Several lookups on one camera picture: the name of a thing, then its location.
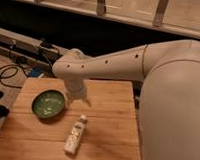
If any blue object behind board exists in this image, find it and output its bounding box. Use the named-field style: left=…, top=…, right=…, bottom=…
left=27, top=67, right=43, bottom=78

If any wooden cutting board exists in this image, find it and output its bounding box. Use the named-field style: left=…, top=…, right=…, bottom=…
left=0, top=78, right=141, bottom=160

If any black coiled cable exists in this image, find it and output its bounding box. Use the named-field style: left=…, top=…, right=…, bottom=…
left=0, top=44, right=30, bottom=90

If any green ceramic bowl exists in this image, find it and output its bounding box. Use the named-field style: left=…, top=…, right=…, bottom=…
left=31, top=90, right=66, bottom=119

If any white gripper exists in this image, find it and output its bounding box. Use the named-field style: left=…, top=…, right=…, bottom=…
left=65, top=79, right=92, bottom=107

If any black clamp on rail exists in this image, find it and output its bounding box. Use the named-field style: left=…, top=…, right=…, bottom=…
left=40, top=38, right=59, bottom=54

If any metal window frame rail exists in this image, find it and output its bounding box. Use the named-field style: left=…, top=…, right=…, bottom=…
left=15, top=0, right=200, bottom=39

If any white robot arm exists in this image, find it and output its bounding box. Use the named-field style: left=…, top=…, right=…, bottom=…
left=53, top=39, right=200, bottom=160

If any small white bottle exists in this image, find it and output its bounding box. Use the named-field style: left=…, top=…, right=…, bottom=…
left=64, top=115, right=87, bottom=155

